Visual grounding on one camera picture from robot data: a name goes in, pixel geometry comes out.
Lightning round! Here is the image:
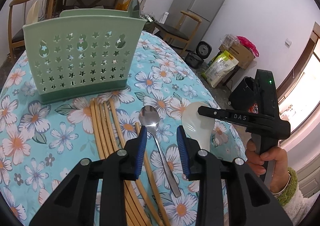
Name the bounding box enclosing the cream rice paddle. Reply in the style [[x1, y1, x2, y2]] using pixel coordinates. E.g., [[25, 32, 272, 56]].
[[181, 102, 215, 152]]

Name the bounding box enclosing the metal spoon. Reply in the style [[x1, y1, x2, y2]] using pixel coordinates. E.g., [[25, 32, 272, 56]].
[[139, 105, 181, 198]]

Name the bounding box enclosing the bamboo chopstick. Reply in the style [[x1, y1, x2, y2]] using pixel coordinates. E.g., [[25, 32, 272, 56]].
[[103, 101, 145, 225], [93, 100, 140, 225], [144, 150, 164, 222], [109, 99, 152, 225], [89, 99, 136, 226]]

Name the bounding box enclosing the person's right hand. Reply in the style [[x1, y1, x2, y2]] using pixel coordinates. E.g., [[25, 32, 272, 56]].
[[245, 139, 290, 193]]

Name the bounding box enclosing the red snack package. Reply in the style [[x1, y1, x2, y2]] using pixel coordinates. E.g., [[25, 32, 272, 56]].
[[248, 102, 259, 114]]

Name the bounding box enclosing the black trash bin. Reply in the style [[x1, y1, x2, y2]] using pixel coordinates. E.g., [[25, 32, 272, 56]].
[[228, 76, 255, 112]]

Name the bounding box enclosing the yellow green rice bag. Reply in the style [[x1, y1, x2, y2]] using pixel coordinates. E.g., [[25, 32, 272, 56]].
[[201, 50, 239, 88]]

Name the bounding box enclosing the black rice cooker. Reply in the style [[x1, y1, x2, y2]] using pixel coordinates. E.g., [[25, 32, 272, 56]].
[[184, 41, 212, 69]]

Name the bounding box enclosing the floral turquoise tablecloth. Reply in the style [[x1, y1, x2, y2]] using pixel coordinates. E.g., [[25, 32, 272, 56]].
[[0, 29, 247, 226]]

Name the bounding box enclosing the cardboard box with items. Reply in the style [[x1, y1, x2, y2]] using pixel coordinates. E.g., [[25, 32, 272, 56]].
[[219, 34, 255, 70]]

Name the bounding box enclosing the pink plastic bag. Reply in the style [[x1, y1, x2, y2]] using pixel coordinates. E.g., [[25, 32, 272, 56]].
[[236, 35, 260, 57]]

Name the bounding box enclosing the grey refrigerator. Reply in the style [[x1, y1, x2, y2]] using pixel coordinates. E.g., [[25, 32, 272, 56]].
[[163, 0, 230, 52]]

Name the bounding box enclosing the green plastic utensil holder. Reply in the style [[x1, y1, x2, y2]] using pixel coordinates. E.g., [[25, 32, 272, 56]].
[[23, 0, 145, 104]]

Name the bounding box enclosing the wooden chair black seat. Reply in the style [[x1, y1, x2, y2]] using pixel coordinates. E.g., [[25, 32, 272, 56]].
[[8, 0, 54, 62]]

